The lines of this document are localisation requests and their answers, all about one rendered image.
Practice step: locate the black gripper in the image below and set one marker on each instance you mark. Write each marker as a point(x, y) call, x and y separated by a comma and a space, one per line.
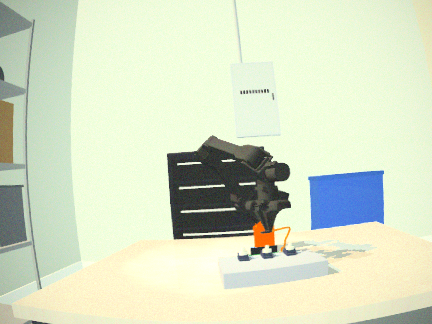
point(266, 206)

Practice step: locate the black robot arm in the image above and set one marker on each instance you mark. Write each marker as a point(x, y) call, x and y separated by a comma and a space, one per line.
point(249, 158)

